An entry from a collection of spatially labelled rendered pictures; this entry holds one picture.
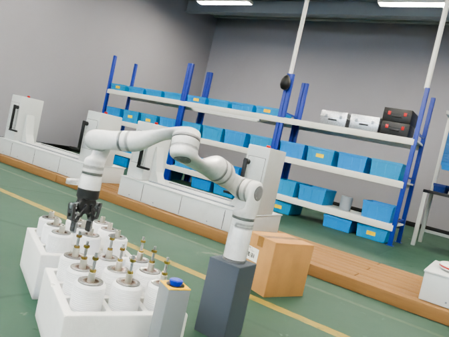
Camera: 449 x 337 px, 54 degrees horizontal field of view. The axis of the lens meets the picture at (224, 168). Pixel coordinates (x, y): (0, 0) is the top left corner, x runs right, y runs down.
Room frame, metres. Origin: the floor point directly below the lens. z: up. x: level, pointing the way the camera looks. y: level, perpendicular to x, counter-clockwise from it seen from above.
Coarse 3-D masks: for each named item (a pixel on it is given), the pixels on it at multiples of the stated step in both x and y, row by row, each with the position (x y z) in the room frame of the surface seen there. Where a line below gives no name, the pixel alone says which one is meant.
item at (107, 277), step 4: (104, 268) 1.45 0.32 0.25; (104, 272) 1.42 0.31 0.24; (108, 272) 1.42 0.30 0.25; (112, 272) 1.42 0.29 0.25; (104, 276) 1.42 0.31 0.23; (108, 276) 1.41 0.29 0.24; (112, 276) 1.41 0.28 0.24; (116, 276) 1.41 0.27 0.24; (120, 276) 1.41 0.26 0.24; (124, 276) 1.42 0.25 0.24; (104, 280) 1.42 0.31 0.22; (108, 280) 1.41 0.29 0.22; (112, 280) 1.41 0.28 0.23; (108, 284) 1.41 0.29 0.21; (108, 288) 1.41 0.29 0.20; (108, 292) 1.41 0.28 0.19
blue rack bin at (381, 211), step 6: (366, 204) 5.49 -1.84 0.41; (372, 204) 5.45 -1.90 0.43; (378, 204) 5.41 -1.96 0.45; (384, 204) 5.83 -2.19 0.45; (366, 210) 5.48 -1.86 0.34; (372, 210) 5.44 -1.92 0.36; (378, 210) 5.41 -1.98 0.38; (384, 210) 5.37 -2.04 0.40; (390, 210) 5.33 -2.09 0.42; (366, 216) 5.48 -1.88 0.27; (372, 216) 5.44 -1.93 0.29; (378, 216) 5.40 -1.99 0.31; (384, 216) 5.36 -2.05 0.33; (390, 216) 5.33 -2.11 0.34; (390, 222) 5.38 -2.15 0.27
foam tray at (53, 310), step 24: (48, 288) 1.41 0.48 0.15; (48, 312) 1.35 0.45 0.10; (72, 312) 1.22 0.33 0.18; (96, 312) 1.25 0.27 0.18; (120, 312) 1.29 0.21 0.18; (144, 312) 1.33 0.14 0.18; (48, 336) 1.30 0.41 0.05; (72, 336) 1.20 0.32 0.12; (96, 336) 1.24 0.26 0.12; (120, 336) 1.28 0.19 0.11; (144, 336) 1.32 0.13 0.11
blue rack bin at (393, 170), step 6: (372, 162) 5.50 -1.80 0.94; (378, 162) 5.46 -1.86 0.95; (384, 162) 5.42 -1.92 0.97; (390, 162) 5.38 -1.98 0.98; (396, 162) 5.34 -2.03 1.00; (372, 168) 5.49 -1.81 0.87; (378, 168) 5.45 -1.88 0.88; (384, 168) 5.41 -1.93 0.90; (390, 168) 5.38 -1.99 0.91; (396, 168) 5.34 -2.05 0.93; (402, 168) 5.36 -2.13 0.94; (372, 174) 5.49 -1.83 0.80; (378, 174) 5.45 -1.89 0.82; (384, 174) 5.40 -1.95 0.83; (390, 174) 5.37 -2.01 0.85; (396, 174) 5.33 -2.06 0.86; (402, 174) 5.44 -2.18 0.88; (396, 180) 5.33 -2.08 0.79; (402, 180) 5.54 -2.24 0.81
